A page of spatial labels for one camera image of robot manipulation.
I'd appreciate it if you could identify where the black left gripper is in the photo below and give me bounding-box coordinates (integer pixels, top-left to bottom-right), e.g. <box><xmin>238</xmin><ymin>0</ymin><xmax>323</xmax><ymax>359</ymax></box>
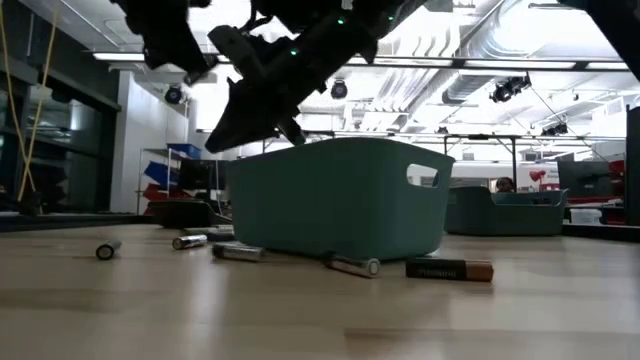
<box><xmin>109</xmin><ymin>0</ymin><xmax>220</xmax><ymax>86</ymax></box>

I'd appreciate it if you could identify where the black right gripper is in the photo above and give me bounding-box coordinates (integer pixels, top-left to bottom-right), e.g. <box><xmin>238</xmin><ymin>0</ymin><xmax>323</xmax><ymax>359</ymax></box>
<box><xmin>203</xmin><ymin>0</ymin><xmax>427</xmax><ymax>155</ymax></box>

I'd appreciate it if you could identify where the dark cylindrical battery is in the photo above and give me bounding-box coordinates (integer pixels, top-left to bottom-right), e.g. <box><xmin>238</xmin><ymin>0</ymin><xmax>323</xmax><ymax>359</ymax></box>
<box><xmin>183</xmin><ymin>225</ymin><xmax>235</xmax><ymax>242</ymax></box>

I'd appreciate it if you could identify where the black and copper battery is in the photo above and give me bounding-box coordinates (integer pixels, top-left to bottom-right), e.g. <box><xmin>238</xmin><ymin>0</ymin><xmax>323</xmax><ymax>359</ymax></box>
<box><xmin>404</xmin><ymin>256</ymin><xmax>495</xmax><ymax>283</ymax></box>

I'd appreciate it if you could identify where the dark teal plastic bin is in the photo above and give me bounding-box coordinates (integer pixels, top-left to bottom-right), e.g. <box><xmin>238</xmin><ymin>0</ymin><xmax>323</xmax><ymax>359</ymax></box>
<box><xmin>443</xmin><ymin>185</ymin><xmax>570</xmax><ymax>237</ymax></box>

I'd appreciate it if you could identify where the blue storage bin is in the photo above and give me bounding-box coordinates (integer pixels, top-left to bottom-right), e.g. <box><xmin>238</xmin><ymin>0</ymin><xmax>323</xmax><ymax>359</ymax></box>
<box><xmin>166</xmin><ymin>143</ymin><xmax>203</xmax><ymax>160</ymax></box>
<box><xmin>143</xmin><ymin>160</ymin><xmax>180</xmax><ymax>189</ymax></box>

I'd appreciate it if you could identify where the white ceiling light strip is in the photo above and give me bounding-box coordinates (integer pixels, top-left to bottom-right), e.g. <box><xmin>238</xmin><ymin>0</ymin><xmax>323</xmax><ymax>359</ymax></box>
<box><xmin>92</xmin><ymin>51</ymin><xmax>146</xmax><ymax>63</ymax></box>

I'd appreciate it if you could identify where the black monitor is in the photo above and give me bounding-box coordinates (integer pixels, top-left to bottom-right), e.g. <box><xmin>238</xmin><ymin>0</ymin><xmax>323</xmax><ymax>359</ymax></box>
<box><xmin>178</xmin><ymin>158</ymin><xmax>229</xmax><ymax>192</ymax></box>

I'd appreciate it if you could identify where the grey metal shelf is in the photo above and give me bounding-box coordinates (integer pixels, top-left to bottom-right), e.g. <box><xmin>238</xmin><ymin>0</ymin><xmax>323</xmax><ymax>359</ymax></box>
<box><xmin>135</xmin><ymin>147</ymin><xmax>174</xmax><ymax>216</ymax></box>

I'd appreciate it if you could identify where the red storage bin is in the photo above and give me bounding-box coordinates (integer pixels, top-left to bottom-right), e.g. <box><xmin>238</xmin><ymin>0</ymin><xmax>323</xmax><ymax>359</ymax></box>
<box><xmin>142</xmin><ymin>183</ymin><xmax>191</xmax><ymax>202</ymax></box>

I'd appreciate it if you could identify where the sign with red heart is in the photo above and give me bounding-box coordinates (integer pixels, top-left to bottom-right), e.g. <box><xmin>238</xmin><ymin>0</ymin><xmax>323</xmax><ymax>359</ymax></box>
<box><xmin>528</xmin><ymin>168</ymin><xmax>561</xmax><ymax>192</ymax></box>

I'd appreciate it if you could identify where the white container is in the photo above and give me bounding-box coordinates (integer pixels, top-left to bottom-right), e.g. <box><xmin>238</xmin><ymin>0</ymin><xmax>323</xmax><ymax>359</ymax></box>
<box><xmin>569</xmin><ymin>207</ymin><xmax>604</xmax><ymax>226</ymax></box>

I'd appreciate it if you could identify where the yellow extension cable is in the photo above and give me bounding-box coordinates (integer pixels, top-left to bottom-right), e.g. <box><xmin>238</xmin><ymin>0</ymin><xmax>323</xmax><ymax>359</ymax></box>
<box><xmin>0</xmin><ymin>0</ymin><xmax>59</xmax><ymax>204</ymax></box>

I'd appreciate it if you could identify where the long ceiling light rail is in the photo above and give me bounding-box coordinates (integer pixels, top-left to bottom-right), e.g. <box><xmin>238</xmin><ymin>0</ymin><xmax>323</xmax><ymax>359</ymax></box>
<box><xmin>344</xmin><ymin>53</ymin><xmax>631</xmax><ymax>72</ymax></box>

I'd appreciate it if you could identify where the black background station frame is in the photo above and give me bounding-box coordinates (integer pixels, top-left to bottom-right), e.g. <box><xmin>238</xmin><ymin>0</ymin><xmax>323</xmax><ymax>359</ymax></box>
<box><xmin>442</xmin><ymin>132</ymin><xmax>521</xmax><ymax>191</ymax></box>

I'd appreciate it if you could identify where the black upright post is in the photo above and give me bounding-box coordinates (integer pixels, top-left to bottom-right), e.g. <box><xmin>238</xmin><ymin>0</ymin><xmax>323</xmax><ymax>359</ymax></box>
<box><xmin>625</xmin><ymin>104</ymin><xmax>640</xmax><ymax>226</ymax></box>

